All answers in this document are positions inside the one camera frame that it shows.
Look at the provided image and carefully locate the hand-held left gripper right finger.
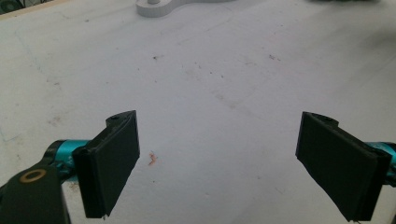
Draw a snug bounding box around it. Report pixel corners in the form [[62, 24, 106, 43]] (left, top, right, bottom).
[[294, 111, 396, 222]]

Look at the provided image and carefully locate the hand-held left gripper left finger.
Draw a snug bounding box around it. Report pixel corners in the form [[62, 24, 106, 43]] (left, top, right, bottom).
[[44, 109, 141, 219]]

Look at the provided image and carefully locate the white stand base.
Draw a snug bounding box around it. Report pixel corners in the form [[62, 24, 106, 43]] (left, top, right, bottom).
[[135, 0, 237, 19]]

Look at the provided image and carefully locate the dark green object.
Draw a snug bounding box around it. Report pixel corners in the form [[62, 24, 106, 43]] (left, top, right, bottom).
[[0, 0, 52, 15]]

